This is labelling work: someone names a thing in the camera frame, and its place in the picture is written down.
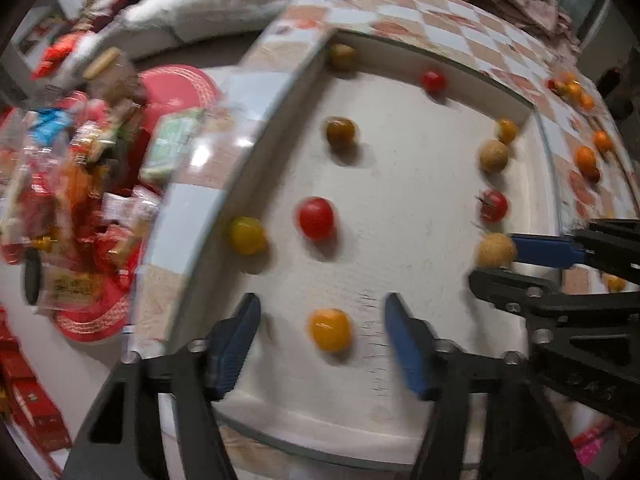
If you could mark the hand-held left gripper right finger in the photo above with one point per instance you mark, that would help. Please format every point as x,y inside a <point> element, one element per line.
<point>407,350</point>

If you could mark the red round mat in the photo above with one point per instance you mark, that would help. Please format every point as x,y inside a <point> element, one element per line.
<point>170,90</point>
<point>95,320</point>

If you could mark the white square tray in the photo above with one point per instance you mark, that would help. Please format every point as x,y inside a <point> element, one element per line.
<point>410,185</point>

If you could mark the tan round longan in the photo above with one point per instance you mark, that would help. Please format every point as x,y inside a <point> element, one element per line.
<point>495,251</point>
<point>494,156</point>

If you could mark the white sofa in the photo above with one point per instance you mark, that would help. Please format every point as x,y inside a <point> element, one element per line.
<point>210,5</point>

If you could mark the orange yellow cherry tomato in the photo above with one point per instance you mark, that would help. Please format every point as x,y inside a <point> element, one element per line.
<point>330,329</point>

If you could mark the stack of red boxes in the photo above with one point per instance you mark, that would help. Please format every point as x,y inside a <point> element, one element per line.
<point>25,395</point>

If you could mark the clear jar with gold lid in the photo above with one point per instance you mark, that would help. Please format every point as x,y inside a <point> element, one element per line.
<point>112,75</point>

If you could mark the brownish green cherry tomato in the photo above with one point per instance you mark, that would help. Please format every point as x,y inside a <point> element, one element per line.
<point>341,132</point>

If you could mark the checkered printed tablecloth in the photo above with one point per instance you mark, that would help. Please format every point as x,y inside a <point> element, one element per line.
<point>400,5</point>

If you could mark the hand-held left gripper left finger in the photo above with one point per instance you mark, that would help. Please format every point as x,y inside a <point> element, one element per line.
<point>237,345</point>

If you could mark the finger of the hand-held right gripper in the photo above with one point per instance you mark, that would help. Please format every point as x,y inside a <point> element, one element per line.
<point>545,252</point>
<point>520,292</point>

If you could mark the pile of snack packets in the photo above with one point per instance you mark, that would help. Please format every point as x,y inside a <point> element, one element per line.
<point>65,195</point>

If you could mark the red cherry tomato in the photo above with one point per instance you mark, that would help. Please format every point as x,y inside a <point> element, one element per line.
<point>316,217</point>
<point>433,80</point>
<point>494,205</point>

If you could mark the red snack bag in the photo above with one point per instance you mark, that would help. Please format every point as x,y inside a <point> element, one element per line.
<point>57,50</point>

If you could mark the blue snack packet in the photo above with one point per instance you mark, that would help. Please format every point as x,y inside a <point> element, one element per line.
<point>50,127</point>

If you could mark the clear jar with black lid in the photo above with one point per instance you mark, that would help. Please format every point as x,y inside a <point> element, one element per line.
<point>31,275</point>

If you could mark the olive tomato in tray corner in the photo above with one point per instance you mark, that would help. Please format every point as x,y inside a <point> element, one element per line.
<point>342,56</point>

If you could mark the green wet wipes pack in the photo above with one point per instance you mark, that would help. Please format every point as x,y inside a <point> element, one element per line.
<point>170,147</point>

